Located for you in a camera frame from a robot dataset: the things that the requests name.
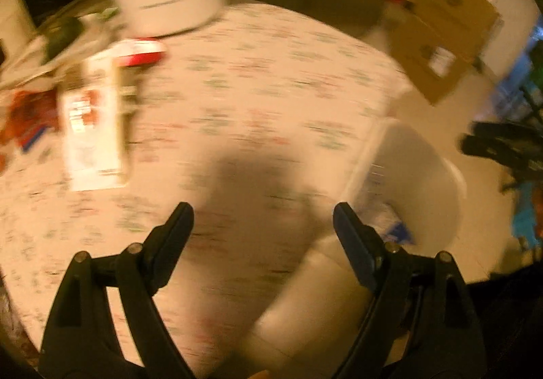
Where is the floral tablecloth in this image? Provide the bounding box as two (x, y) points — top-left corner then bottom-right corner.
(0, 0), (418, 368)

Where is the white carton box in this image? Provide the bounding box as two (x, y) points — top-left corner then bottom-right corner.
(57, 52), (137, 192)

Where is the white plastic bin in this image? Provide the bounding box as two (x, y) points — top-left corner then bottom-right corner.
(255, 120), (467, 363)

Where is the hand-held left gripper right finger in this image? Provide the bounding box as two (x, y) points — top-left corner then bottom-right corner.
(333, 202), (485, 379)

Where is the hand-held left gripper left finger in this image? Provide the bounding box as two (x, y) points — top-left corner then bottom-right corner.
(38, 202), (196, 379)

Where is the red and white packet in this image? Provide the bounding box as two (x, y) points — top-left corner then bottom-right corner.
(114, 38), (167, 68)

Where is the large cardboard box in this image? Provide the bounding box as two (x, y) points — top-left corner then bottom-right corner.
(390, 14), (479, 105)

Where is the small cardboard box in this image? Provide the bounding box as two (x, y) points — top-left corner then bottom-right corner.
(418, 0), (502, 62)

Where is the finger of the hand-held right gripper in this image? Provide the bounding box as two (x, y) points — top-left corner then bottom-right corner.
(460, 121), (543, 176)

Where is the white bowl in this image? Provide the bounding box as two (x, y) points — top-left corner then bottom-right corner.
(6, 16), (121, 80)

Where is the green squash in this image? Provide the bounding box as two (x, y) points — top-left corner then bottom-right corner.
(44, 18), (84, 59)

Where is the red and blue packet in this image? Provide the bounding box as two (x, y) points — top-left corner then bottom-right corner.
(0, 90), (61, 153)

